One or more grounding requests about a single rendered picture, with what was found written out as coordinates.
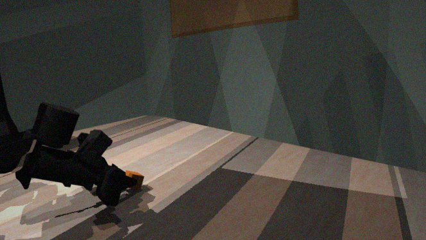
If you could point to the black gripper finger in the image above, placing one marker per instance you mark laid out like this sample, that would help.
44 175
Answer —
103 161
129 182

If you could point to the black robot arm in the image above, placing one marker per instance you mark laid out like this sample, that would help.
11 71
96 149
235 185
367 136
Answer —
53 127

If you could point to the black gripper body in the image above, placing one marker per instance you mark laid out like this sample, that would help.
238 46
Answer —
109 179

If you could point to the orange block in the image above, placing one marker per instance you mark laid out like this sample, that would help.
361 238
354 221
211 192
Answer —
136 176

